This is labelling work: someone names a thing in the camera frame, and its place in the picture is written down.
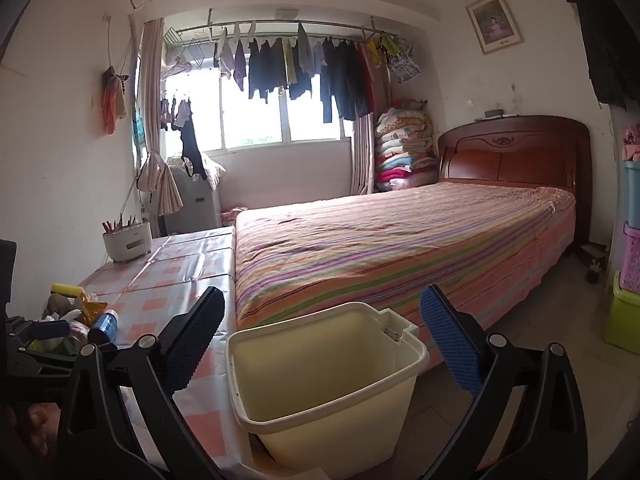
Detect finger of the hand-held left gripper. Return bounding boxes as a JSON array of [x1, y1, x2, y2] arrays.
[[20, 349, 78, 375], [17, 319, 72, 345]]

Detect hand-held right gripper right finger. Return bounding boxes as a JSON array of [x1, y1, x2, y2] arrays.
[[419, 284, 588, 480]]

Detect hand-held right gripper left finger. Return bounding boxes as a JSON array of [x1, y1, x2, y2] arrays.
[[56, 286, 226, 480]]

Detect gold snack wrapper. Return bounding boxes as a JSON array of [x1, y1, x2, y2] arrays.
[[75, 292, 109, 326]]

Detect cream plastic trash bin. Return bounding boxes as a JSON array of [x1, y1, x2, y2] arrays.
[[226, 302, 430, 473]]

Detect person's left hand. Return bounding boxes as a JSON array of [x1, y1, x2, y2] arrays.
[[22, 404, 63, 461]]

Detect crumpled white tissue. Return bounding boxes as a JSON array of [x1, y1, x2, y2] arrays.
[[42, 307, 83, 324]]

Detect yellow sponge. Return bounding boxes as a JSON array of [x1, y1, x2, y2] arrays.
[[50, 284, 86, 302]]

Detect blue bottle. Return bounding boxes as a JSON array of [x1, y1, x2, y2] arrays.
[[89, 309, 120, 345]]

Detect bed with striped sheet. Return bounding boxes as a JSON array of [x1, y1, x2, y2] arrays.
[[234, 182, 577, 361]]

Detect white desk organizer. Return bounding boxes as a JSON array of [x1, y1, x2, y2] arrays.
[[102, 220, 153, 263]]

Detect bunch of pencils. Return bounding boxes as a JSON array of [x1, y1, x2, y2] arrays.
[[102, 214, 138, 234]]

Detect grey standing air conditioner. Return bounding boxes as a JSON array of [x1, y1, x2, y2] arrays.
[[157, 160, 223, 236]]

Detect green storage bin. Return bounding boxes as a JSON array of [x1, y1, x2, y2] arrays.
[[602, 271, 640, 356]]

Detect floral cloth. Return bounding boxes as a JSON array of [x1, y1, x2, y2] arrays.
[[167, 155, 227, 190]]

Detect wooden headboard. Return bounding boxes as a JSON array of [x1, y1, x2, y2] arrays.
[[437, 115, 593, 256]]

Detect black hanging garment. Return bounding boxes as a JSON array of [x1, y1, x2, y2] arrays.
[[179, 115, 208, 178]]

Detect stack of folded blankets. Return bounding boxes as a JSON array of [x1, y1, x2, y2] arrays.
[[374, 99, 441, 193]]

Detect purple storage bin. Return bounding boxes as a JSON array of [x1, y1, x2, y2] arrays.
[[621, 222, 640, 295]]

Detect narrow striped curtain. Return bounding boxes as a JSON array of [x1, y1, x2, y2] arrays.
[[352, 115, 378, 195]]

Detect window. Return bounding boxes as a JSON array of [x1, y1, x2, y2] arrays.
[[160, 35, 361, 153]]

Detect small hanging laundry rack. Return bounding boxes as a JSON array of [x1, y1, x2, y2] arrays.
[[160, 91, 195, 132]]

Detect blue storage bin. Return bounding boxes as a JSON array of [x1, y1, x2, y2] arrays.
[[624, 160, 640, 231]]

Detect pink cloth on hook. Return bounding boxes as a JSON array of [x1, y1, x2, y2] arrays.
[[101, 66, 130, 136]]

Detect tied striped curtain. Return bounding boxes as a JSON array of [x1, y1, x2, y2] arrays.
[[135, 19, 185, 215]]

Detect pink folded cloth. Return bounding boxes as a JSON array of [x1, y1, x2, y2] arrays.
[[621, 125, 640, 162]]

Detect row of hanging clothes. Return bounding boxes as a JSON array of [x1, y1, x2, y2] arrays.
[[212, 22, 416, 123]]

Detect framed picture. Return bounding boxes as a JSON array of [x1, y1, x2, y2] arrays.
[[466, 0, 524, 55]]

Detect dark hanging cloth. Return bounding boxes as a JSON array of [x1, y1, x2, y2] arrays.
[[557, 0, 640, 111]]

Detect green wire hangers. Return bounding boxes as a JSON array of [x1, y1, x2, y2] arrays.
[[164, 27, 207, 70]]

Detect metal clothes rail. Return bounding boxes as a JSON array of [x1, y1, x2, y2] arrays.
[[172, 7, 401, 43]]

